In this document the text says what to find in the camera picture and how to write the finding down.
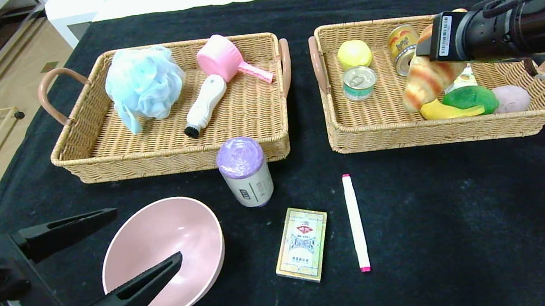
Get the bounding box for purple lidded bag roll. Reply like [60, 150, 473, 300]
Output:
[214, 134, 277, 212]

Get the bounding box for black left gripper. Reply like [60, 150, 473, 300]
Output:
[0, 200, 188, 306]

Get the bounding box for pale pink toy bun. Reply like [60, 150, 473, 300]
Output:
[491, 83, 532, 115]

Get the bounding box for small white juice carton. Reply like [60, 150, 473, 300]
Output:
[443, 63, 479, 94]

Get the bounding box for white side table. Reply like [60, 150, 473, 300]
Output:
[45, 0, 109, 52]

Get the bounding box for white marker pink ends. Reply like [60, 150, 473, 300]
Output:
[341, 173, 372, 274]

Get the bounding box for playing card box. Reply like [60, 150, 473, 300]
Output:
[269, 204, 335, 287]

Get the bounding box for green toy mango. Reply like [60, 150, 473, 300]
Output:
[441, 82, 500, 119]

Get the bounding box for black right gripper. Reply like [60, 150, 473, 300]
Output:
[411, 3, 517, 68]

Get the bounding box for black tablecloth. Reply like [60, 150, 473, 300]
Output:
[0, 0, 545, 306]

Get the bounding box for pink plastic scoop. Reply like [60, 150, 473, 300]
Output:
[194, 29, 276, 92]

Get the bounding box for gold red drink can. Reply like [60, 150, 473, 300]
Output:
[385, 23, 424, 78]

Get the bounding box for yellow toy banana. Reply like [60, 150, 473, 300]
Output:
[419, 93, 486, 122]

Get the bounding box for pink plastic bowl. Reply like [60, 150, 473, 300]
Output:
[94, 192, 232, 306]

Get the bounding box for white bottle black cap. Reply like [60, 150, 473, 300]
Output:
[178, 73, 233, 140]

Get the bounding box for blue mesh bath pouf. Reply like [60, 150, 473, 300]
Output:
[101, 43, 192, 138]

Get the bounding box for small green label tin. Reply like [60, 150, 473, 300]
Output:
[341, 64, 380, 103]

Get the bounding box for wicker basket with handles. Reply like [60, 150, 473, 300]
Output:
[35, 30, 302, 189]
[307, 1, 545, 160]

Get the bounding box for toy croissant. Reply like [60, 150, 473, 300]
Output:
[394, 20, 473, 114]

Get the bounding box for yellow toy lemon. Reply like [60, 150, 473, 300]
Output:
[336, 38, 374, 71]

